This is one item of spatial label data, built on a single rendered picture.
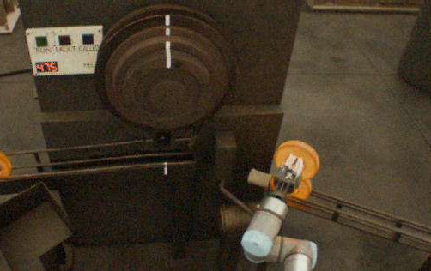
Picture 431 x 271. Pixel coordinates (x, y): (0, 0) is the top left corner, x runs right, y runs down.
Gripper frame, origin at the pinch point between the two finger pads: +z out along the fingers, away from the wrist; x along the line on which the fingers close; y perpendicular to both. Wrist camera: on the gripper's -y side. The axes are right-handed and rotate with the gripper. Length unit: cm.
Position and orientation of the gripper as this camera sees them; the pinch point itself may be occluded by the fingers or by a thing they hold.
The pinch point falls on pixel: (297, 157)
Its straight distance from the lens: 147.1
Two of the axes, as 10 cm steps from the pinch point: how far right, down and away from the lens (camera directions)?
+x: -8.9, -3.5, 2.9
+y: -0.6, -5.5, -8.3
